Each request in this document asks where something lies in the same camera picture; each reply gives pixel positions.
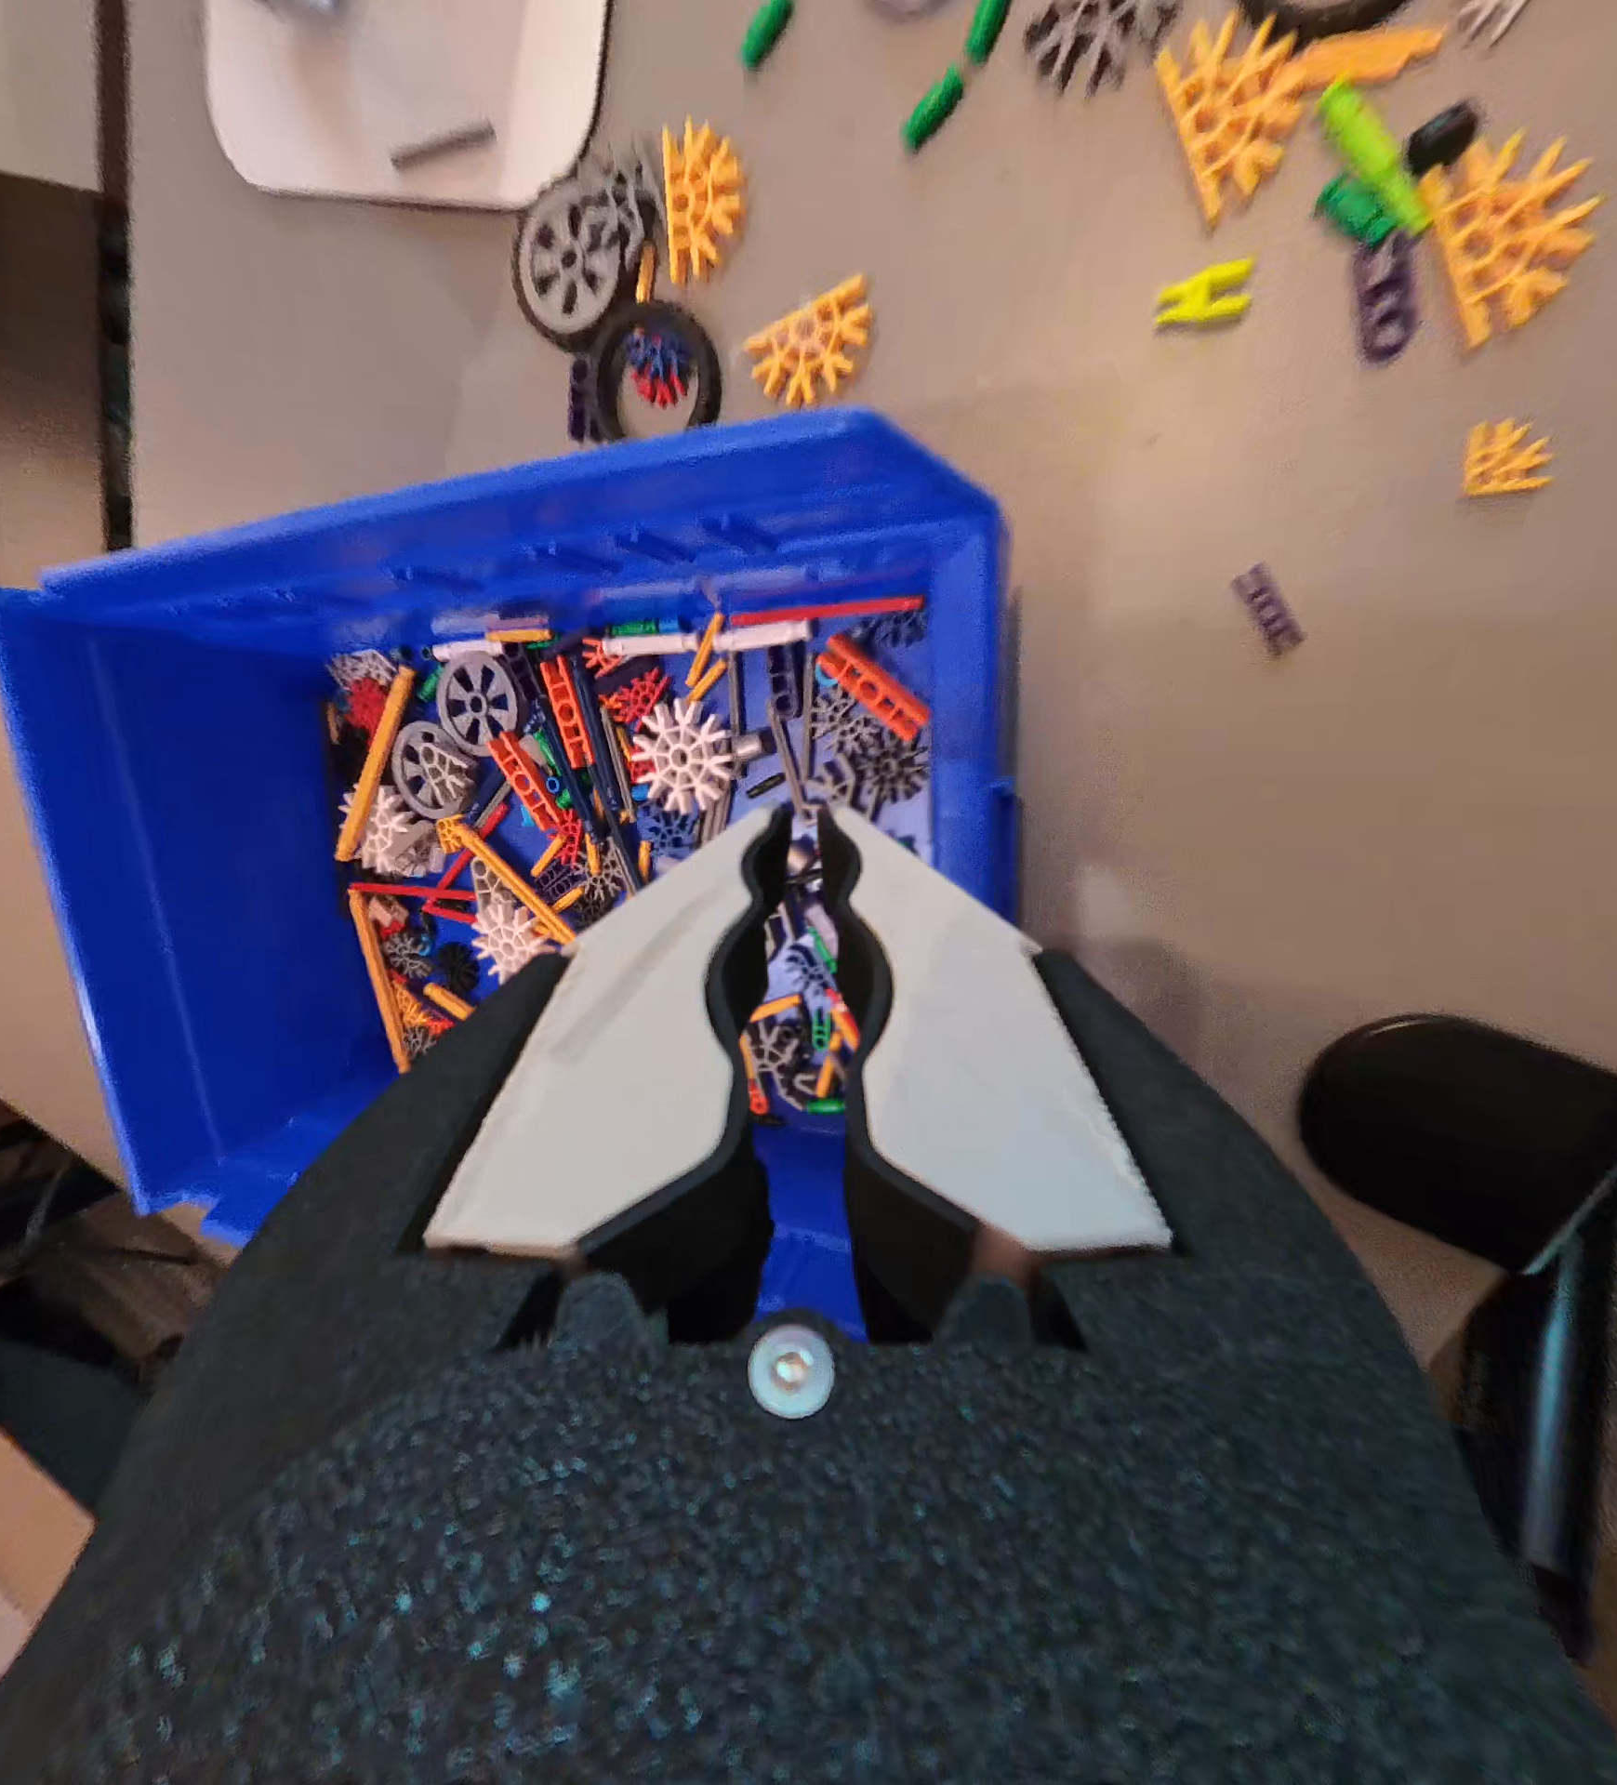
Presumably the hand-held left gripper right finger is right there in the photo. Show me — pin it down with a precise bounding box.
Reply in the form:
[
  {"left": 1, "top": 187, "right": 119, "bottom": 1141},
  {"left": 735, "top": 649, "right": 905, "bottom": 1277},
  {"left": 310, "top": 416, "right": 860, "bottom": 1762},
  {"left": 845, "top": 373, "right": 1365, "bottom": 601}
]
[{"left": 813, "top": 808, "right": 1171, "bottom": 1266}]

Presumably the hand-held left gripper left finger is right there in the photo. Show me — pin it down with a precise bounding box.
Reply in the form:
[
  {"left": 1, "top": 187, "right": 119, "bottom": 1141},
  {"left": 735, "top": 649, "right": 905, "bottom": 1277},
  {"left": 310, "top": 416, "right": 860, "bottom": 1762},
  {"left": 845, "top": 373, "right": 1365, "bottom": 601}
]
[{"left": 424, "top": 808, "right": 795, "bottom": 1271}]

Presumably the pile of toy building pieces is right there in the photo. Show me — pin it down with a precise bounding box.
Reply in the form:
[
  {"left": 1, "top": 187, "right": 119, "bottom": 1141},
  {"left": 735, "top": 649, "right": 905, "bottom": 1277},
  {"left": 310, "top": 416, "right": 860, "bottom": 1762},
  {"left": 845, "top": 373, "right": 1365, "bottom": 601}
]
[{"left": 323, "top": 593, "right": 935, "bottom": 1119}]

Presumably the blue plastic bin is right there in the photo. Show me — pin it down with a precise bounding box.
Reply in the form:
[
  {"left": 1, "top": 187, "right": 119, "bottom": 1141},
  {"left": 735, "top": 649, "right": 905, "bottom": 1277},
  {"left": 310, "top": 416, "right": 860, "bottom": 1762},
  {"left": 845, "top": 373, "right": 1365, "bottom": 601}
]
[{"left": 0, "top": 409, "right": 1018, "bottom": 1340}]

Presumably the black office chair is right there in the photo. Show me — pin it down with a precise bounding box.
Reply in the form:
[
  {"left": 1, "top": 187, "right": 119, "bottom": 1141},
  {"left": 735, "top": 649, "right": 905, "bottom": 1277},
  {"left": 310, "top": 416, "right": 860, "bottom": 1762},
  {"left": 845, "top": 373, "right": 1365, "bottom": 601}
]
[{"left": 1296, "top": 1016, "right": 1617, "bottom": 1663}]

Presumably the purple flat block piece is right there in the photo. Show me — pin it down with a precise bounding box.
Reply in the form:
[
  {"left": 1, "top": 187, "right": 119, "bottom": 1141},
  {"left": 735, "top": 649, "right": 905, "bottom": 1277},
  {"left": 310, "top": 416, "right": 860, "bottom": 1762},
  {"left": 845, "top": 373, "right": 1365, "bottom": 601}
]
[{"left": 1229, "top": 562, "right": 1303, "bottom": 658}]

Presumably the yellow fan connector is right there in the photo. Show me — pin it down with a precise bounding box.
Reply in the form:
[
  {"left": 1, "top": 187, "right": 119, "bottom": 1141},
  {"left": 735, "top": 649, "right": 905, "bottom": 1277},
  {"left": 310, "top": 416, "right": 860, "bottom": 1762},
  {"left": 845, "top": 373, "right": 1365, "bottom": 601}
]
[
  {"left": 1421, "top": 133, "right": 1605, "bottom": 351},
  {"left": 745, "top": 273, "right": 879, "bottom": 411},
  {"left": 657, "top": 118, "right": 748, "bottom": 288},
  {"left": 1152, "top": 12, "right": 1311, "bottom": 226}
]

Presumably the small yellow connector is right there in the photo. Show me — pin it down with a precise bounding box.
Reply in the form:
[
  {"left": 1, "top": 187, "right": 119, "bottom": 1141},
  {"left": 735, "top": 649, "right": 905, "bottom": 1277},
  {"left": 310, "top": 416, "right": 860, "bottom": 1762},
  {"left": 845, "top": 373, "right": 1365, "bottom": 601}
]
[{"left": 1460, "top": 416, "right": 1555, "bottom": 500}]

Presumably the lime yellow clip connector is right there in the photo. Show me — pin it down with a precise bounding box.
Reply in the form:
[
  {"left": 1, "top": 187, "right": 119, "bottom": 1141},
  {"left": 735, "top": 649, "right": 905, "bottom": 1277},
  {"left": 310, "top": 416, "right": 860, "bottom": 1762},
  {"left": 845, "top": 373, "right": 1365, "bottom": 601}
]
[{"left": 1152, "top": 256, "right": 1255, "bottom": 331}]

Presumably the grey wheel with black tire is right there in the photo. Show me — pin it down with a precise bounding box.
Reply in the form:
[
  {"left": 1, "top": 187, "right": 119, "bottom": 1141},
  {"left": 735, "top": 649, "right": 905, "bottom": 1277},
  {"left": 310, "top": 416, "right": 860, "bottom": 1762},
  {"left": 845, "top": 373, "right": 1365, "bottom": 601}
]
[{"left": 512, "top": 174, "right": 648, "bottom": 355}]

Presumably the purple holed connector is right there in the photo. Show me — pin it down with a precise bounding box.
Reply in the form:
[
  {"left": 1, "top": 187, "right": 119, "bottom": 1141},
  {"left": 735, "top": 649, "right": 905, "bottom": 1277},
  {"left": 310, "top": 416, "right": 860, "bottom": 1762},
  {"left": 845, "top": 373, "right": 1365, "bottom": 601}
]
[{"left": 1352, "top": 230, "right": 1421, "bottom": 366}]

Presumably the dark grey snowflake connector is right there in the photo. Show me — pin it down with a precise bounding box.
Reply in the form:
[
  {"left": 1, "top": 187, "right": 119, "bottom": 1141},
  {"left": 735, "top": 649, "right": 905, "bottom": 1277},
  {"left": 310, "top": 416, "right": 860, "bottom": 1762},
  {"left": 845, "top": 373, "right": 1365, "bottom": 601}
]
[{"left": 597, "top": 140, "right": 670, "bottom": 226}]

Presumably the lime green rod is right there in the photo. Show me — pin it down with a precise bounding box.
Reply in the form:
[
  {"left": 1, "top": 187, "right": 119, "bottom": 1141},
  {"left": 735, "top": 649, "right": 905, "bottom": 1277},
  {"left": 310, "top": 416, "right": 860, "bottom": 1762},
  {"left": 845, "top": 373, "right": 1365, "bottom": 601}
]
[{"left": 1313, "top": 77, "right": 1430, "bottom": 232}]

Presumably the dark grey fan connector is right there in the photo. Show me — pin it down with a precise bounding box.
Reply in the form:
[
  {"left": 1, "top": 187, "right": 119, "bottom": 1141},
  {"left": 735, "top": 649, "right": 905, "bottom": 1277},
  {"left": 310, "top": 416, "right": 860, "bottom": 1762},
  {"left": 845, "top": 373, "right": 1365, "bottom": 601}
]
[{"left": 1024, "top": 0, "right": 1179, "bottom": 92}]

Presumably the white rounded base plate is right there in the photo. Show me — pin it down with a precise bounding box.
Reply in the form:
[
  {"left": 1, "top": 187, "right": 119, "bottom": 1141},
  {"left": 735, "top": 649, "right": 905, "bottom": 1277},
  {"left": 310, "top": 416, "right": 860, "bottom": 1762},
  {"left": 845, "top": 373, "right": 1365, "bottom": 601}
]
[{"left": 201, "top": 0, "right": 614, "bottom": 211}]

